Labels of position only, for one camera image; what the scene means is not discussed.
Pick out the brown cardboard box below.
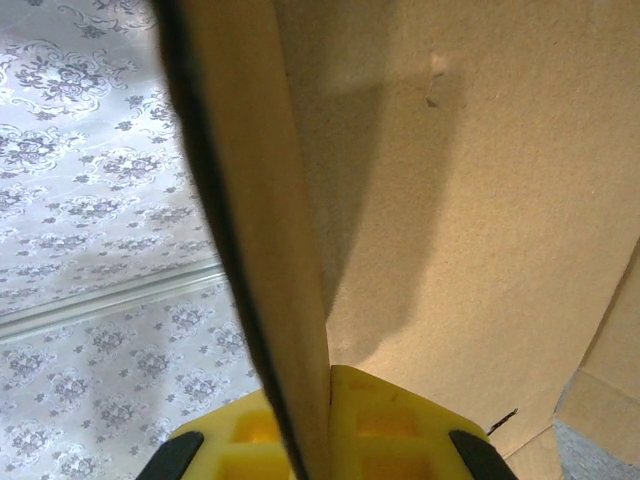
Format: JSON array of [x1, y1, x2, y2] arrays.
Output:
[[152, 0, 640, 480]]

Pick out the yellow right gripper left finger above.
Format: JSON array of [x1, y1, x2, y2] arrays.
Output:
[[144, 389, 296, 480]]

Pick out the aluminium extrusion frame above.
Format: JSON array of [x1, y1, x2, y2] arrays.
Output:
[[0, 257, 226, 339]]

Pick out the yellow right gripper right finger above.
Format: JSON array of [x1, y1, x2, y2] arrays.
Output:
[[329, 364, 516, 480]]

